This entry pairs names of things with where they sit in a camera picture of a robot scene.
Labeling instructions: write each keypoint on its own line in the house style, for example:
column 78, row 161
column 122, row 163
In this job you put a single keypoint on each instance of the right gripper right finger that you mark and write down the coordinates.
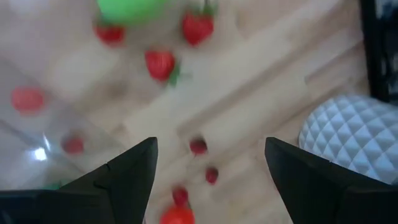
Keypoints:
column 326, row 193

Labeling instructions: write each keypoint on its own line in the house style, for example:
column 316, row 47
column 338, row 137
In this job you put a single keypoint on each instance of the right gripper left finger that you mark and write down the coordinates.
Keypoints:
column 109, row 193

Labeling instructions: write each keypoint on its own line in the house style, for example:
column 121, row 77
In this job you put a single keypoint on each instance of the small red cherry toy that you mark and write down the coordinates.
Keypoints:
column 211, row 175
column 180, row 196
column 73, row 144
column 28, row 99
column 198, row 146

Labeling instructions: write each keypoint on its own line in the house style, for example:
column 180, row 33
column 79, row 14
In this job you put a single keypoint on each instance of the red tomato toy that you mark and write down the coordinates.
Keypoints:
column 177, row 216

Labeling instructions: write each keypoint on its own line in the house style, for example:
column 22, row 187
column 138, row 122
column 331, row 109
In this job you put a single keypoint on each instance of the clear plastic tupperware container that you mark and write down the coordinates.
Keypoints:
column 40, row 154

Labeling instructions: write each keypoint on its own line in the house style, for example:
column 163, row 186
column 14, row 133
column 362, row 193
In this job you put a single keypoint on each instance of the small red strawberry toy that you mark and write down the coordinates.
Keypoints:
column 197, row 28
column 160, row 65
column 110, row 34

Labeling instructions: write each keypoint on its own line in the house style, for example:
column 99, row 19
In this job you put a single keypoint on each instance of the bright green lime toy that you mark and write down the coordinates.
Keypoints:
column 130, row 9

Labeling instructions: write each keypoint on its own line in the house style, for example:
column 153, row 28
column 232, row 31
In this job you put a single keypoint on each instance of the green succulent in white pot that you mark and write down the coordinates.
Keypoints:
column 348, row 140

